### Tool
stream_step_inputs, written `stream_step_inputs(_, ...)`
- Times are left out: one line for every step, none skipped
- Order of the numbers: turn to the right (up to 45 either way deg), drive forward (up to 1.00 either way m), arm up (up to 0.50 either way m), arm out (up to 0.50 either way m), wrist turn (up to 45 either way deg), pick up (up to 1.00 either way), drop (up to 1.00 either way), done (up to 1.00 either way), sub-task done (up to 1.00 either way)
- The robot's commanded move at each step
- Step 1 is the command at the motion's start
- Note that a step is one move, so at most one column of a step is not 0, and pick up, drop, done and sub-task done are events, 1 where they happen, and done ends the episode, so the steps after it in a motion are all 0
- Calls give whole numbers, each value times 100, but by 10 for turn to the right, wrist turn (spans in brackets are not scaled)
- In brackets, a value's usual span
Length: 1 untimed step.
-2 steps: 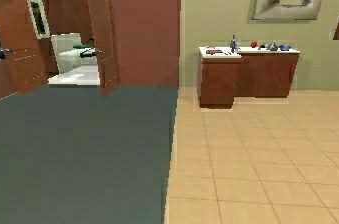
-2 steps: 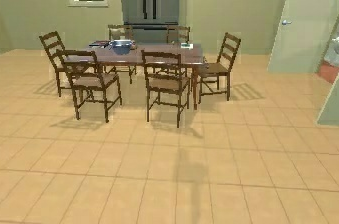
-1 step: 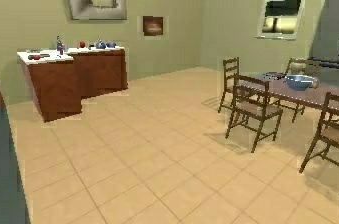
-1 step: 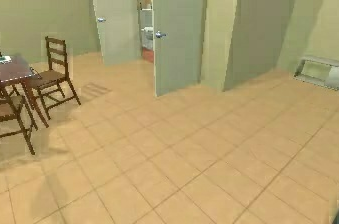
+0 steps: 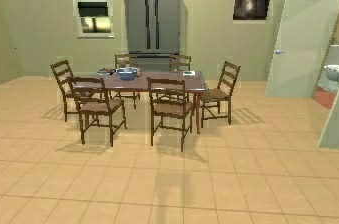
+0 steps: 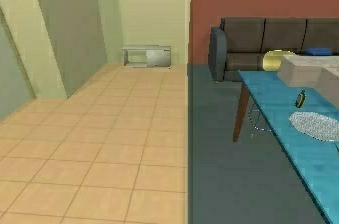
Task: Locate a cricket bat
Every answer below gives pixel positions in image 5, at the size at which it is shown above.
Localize brown wooden dining table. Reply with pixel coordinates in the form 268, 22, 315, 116
72, 69, 209, 135

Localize black fridge handle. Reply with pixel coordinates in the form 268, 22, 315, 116
154, 0, 161, 50
144, 0, 151, 50

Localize white framed window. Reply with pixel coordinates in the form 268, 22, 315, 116
73, 0, 115, 39

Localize dark flat dish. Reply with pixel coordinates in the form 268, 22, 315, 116
96, 68, 116, 76

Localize white toilet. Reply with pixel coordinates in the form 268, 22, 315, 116
322, 43, 339, 82

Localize blue bowl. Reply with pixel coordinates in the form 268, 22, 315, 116
115, 67, 139, 81

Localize grey steel fridge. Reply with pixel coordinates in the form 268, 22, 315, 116
124, 0, 182, 71

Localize brown wooden dining chair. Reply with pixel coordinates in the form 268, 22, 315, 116
155, 54, 192, 103
67, 76, 128, 148
198, 60, 242, 129
146, 77, 194, 153
109, 53, 142, 110
49, 59, 95, 123

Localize dark framed wall picture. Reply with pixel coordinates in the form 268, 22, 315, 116
232, 0, 271, 21

